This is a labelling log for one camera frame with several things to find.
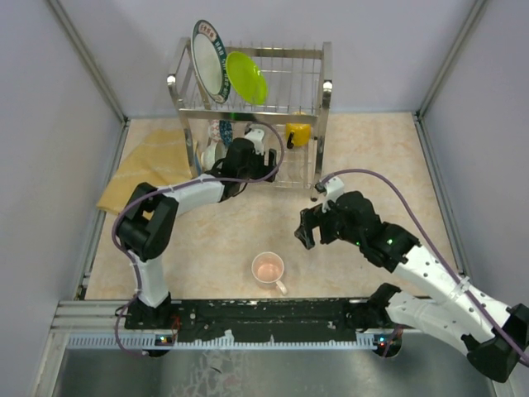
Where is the aluminium frame post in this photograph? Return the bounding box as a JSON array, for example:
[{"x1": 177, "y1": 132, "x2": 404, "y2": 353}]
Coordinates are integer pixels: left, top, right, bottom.
[
  {"x1": 45, "y1": 0, "x2": 128, "y2": 124},
  {"x1": 415, "y1": 0, "x2": 489, "y2": 121}
]

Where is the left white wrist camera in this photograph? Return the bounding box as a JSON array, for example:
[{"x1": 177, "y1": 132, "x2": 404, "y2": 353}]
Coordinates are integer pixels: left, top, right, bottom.
[{"x1": 245, "y1": 127, "x2": 265, "y2": 155}]

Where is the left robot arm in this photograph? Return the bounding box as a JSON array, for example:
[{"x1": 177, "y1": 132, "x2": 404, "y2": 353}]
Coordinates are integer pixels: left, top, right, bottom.
[{"x1": 112, "y1": 129, "x2": 278, "y2": 328}]

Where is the pale green patterned bowl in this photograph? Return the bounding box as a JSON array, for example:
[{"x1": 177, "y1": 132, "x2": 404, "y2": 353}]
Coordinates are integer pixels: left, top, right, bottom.
[{"x1": 201, "y1": 141, "x2": 227, "y2": 171}]

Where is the purple cable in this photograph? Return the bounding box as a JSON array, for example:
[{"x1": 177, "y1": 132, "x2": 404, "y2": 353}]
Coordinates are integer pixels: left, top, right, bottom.
[
  {"x1": 111, "y1": 122, "x2": 286, "y2": 357},
  {"x1": 320, "y1": 168, "x2": 529, "y2": 367}
]

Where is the lime green plate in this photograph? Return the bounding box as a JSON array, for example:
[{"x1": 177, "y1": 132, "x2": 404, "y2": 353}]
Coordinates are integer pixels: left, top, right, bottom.
[{"x1": 226, "y1": 51, "x2": 268, "y2": 106}]

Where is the white slotted cable duct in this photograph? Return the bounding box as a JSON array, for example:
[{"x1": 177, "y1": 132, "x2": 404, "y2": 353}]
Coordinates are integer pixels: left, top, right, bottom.
[{"x1": 67, "y1": 331, "x2": 389, "y2": 352}]

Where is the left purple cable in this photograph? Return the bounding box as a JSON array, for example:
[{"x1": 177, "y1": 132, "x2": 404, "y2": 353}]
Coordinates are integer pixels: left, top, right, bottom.
[{"x1": 111, "y1": 122, "x2": 286, "y2": 357}]

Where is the left aluminium frame post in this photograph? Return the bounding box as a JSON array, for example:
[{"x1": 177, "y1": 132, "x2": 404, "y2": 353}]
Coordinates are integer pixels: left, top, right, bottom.
[{"x1": 45, "y1": 0, "x2": 128, "y2": 124}]

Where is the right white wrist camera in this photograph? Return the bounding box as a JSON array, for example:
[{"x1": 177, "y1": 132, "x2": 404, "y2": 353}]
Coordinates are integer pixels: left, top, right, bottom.
[{"x1": 316, "y1": 177, "x2": 345, "y2": 213}]

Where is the white plate green rim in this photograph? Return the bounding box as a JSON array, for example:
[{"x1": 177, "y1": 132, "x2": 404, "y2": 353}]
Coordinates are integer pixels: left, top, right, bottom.
[{"x1": 191, "y1": 19, "x2": 231, "y2": 104}]

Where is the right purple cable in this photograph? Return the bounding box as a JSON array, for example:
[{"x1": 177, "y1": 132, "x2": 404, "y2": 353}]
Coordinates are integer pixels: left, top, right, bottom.
[{"x1": 320, "y1": 168, "x2": 529, "y2": 367}]

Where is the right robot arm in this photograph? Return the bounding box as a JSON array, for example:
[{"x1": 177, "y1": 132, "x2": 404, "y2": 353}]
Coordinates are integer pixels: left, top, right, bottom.
[{"x1": 294, "y1": 191, "x2": 528, "y2": 383}]

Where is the yellow cloth with white zigzags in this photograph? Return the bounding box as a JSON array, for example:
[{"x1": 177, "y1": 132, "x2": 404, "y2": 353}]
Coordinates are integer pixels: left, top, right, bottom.
[{"x1": 97, "y1": 128, "x2": 192, "y2": 214}]

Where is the yellow glass mug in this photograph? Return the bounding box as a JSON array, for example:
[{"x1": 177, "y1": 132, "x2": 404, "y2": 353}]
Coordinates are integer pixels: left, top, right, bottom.
[{"x1": 285, "y1": 122, "x2": 312, "y2": 149}]

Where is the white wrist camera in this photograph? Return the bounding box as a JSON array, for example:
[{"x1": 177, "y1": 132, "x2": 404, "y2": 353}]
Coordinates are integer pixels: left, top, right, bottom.
[
  {"x1": 316, "y1": 177, "x2": 345, "y2": 213},
  {"x1": 245, "y1": 127, "x2": 265, "y2": 155}
]

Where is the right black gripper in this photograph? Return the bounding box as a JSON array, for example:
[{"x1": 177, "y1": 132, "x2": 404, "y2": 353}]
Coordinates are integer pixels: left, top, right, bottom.
[{"x1": 294, "y1": 200, "x2": 364, "y2": 249}]

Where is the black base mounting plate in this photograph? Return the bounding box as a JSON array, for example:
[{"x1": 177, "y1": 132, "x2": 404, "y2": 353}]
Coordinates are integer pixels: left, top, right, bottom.
[{"x1": 125, "y1": 298, "x2": 394, "y2": 342}]

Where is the blue patterned bowl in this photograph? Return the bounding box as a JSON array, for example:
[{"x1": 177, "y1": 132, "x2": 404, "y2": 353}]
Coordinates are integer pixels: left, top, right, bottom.
[{"x1": 207, "y1": 120, "x2": 233, "y2": 148}]

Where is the right aluminium frame post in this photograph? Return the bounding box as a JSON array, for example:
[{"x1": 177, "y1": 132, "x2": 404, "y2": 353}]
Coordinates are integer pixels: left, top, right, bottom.
[{"x1": 415, "y1": 0, "x2": 489, "y2": 121}]

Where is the pink and white mug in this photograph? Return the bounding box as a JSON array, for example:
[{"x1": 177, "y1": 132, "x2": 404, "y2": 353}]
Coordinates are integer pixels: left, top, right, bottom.
[{"x1": 250, "y1": 251, "x2": 288, "y2": 296}]

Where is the stainless steel dish rack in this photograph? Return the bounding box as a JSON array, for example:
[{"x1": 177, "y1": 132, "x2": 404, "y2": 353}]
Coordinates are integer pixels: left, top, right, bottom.
[{"x1": 166, "y1": 37, "x2": 333, "y2": 199}]

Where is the aluminium front rail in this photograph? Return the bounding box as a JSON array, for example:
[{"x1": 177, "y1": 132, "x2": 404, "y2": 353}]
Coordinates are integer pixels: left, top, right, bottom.
[{"x1": 50, "y1": 298, "x2": 500, "y2": 332}]

